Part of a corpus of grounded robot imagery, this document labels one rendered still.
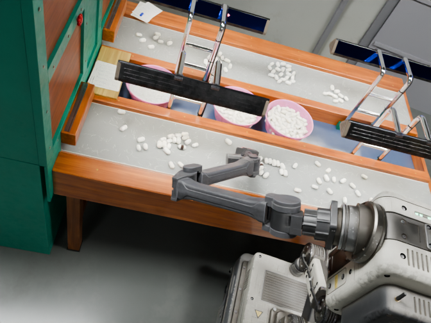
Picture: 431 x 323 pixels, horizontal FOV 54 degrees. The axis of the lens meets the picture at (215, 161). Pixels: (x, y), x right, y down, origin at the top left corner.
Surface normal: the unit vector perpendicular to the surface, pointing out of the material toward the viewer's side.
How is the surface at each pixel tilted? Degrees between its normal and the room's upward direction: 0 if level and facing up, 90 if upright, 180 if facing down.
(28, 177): 90
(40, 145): 90
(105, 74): 0
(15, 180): 90
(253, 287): 0
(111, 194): 90
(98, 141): 0
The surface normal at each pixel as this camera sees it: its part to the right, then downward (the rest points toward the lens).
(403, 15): -0.22, 0.75
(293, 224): -0.22, 0.22
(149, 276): 0.26, -0.57
